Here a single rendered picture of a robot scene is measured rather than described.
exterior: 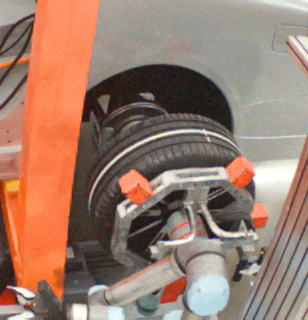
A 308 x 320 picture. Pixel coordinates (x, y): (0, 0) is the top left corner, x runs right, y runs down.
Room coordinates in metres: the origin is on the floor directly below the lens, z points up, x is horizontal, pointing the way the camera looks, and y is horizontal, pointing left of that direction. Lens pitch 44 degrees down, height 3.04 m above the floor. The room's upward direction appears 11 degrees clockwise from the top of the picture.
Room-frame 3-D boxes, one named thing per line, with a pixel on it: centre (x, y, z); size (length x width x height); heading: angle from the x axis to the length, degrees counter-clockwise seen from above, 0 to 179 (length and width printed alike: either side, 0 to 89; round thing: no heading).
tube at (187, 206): (2.00, -0.17, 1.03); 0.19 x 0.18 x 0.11; 22
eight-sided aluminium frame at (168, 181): (2.15, -0.22, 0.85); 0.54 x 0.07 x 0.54; 112
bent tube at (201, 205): (2.07, -0.36, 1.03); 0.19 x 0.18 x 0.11; 22
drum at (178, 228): (2.08, -0.25, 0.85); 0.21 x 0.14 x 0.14; 22
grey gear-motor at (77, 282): (2.26, 0.21, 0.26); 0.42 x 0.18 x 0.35; 22
